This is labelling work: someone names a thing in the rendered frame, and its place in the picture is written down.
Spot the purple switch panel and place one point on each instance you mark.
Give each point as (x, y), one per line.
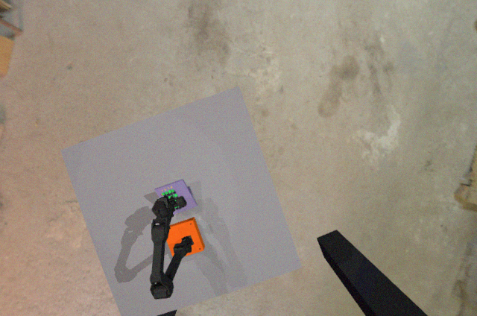
(177, 189)

